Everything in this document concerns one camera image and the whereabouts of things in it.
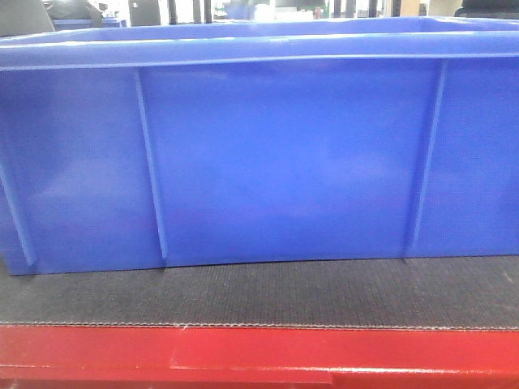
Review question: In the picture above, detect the large blue plastic bin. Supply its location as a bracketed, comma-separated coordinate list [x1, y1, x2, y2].
[1, 17, 518, 275]

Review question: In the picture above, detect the black conveyor belt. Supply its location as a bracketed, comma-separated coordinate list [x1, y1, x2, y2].
[1, 256, 518, 330]

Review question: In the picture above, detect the red conveyor frame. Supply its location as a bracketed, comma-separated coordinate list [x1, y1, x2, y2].
[1, 326, 518, 388]

